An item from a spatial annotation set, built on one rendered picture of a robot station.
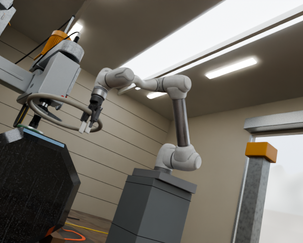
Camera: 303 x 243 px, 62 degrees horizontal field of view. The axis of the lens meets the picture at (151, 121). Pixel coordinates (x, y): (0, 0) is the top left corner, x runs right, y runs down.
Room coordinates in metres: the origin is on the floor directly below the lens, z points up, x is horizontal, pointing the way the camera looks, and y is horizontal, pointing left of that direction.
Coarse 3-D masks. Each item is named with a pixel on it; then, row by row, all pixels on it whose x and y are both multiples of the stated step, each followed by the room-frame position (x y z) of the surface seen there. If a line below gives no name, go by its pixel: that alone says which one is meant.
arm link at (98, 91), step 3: (96, 87) 1.39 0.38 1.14; (99, 87) 1.39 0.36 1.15; (93, 90) 1.40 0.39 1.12; (96, 90) 1.39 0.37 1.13; (99, 90) 1.39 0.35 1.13; (102, 90) 1.39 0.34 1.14; (105, 90) 1.41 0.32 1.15; (93, 93) 1.39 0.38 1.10; (96, 93) 1.39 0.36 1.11; (99, 93) 1.39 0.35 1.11; (102, 93) 1.40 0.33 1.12; (105, 93) 1.41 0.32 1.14; (99, 96) 1.40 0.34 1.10; (102, 96) 1.40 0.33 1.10; (105, 96) 1.43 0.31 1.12
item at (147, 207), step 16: (128, 176) 2.16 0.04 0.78; (128, 192) 2.09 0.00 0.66; (144, 192) 1.90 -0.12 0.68; (160, 192) 1.88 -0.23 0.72; (176, 192) 1.95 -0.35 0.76; (128, 208) 2.02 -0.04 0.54; (144, 208) 1.85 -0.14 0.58; (160, 208) 1.90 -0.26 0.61; (176, 208) 1.97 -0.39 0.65; (112, 224) 2.16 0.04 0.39; (128, 224) 1.96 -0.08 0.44; (144, 224) 1.85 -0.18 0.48; (160, 224) 1.92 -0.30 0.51; (176, 224) 1.99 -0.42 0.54; (112, 240) 2.09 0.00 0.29; (128, 240) 1.91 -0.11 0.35; (144, 240) 1.87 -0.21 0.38; (160, 240) 1.94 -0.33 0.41; (176, 240) 2.01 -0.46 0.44
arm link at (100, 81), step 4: (104, 68) 1.41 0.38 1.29; (108, 68) 1.41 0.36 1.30; (100, 72) 1.41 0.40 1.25; (104, 72) 1.38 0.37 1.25; (100, 76) 1.38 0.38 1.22; (104, 76) 1.36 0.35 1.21; (96, 80) 1.40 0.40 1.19; (100, 80) 1.38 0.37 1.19; (104, 80) 1.36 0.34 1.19; (96, 84) 1.40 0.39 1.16; (100, 84) 1.39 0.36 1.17; (104, 84) 1.38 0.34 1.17; (104, 88) 1.40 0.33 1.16; (108, 88) 1.40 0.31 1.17; (112, 88) 1.40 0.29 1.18
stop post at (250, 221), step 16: (256, 144) 1.25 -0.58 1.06; (256, 160) 1.26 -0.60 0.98; (272, 160) 1.25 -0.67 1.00; (256, 176) 1.25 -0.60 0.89; (256, 192) 1.24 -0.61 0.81; (256, 208) 1.24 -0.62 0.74; (240, 224) 1.28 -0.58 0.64; (256, 224) 1.25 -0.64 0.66; (240, 240) 1.27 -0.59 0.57; (256, 240) 1.26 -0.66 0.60
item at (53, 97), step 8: (32, 96) 1.38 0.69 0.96; (40, 96) 1.35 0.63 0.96; (48, 96) 1.33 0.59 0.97; (56, 96) 1.32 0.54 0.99; (32, 104) 1.54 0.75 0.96; (72, 104) 1.34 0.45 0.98; (80, 104) 1.36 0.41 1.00; (40, 112) 1.65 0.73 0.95; (88, 112) 1.39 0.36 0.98; (48, 120) 1.73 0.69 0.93; (56, 120) 1.75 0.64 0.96; (72, 128) 1.78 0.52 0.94; (96, 128) 1.65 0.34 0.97
